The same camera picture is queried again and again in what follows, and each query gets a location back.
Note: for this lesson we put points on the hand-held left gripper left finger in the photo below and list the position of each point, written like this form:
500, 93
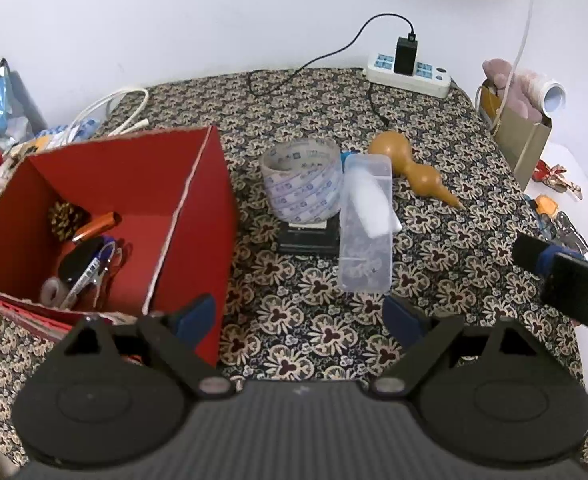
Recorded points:
198, 316

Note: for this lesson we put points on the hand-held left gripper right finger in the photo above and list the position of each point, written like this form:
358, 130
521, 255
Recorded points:
403, 319

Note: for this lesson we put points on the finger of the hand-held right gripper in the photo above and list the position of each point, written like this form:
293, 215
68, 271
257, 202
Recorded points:
533, 255

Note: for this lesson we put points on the red cardboard box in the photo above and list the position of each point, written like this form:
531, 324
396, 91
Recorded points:
196, 245

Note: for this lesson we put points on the clear plastic box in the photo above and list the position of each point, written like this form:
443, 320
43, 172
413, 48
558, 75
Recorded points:
364, 255

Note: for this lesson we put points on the black box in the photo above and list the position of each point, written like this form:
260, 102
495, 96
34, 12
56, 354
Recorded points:
306, 240

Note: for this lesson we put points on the brown gourd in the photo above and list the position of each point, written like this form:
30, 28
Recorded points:
404, 160

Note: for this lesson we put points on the clear printed tape roll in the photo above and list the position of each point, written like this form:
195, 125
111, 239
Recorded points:
301, 180

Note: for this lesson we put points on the metal pliers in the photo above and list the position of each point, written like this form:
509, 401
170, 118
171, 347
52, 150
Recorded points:
566, 232

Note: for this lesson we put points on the red gold ornament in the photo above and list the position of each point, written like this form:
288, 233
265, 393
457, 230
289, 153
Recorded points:
554, 175

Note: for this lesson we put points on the beige paper bag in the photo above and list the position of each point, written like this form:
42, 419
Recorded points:
521, 145

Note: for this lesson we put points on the black oval case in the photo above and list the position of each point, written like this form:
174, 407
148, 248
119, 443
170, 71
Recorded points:
79, 260

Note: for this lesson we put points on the small clear tape roll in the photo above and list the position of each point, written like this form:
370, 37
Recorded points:
53, 291

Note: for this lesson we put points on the white rolled paper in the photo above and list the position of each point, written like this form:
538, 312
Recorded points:
554, 95

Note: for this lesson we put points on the pine cone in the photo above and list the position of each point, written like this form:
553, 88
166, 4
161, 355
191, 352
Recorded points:
66, 220

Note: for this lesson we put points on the pink plush toy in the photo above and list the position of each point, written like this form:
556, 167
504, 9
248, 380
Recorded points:
504, 77

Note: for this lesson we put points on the white power strip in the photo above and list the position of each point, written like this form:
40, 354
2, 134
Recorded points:
426, 82

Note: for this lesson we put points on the blue white papers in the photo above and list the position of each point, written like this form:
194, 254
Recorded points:
69, 132

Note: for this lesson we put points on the black charger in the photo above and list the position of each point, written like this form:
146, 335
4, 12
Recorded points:
405, 55

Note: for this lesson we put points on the thin white wall pipe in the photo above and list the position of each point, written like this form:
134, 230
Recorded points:
524, 35

